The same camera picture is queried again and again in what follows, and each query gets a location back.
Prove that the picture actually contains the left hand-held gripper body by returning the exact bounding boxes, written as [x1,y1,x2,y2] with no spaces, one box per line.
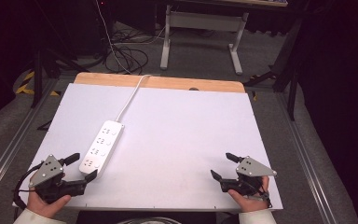
[27,154,89,205]

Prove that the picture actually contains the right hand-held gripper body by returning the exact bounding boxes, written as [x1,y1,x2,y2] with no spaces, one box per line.
[219,156,278,198]

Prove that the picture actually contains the person's right hand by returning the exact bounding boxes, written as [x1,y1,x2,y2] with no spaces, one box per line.
[227,175,270,213]

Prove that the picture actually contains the person's left hand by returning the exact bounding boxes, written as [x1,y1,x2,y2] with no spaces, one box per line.
[26,173,73,219]

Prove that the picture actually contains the white power strip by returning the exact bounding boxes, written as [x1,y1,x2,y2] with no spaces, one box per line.
[78,119,126,180]

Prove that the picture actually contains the white board table cover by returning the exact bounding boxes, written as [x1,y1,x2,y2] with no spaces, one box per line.
[12,82,284,213]

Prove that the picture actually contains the black metal stand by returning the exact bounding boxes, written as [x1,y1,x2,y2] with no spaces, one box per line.
[31,46,90,109]
[242,12,306,121]

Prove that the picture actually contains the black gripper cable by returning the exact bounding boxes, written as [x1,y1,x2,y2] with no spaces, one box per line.
[13,161,45,211]

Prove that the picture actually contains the aluminium floor rail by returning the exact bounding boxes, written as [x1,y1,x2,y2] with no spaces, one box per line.
[0,77,60,203]
[274,91,339,224]

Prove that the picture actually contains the white power strip cable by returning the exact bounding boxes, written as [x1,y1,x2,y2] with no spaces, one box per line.
[115,74,153,123]

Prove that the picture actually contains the black floor cables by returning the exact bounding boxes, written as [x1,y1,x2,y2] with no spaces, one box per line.
[103,27,169,76]

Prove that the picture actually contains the thin white floor cable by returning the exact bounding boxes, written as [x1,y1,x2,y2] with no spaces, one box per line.
[94,0,133,75]

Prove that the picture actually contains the white metal table frame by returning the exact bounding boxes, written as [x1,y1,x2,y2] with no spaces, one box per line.
[159,4,250,77]

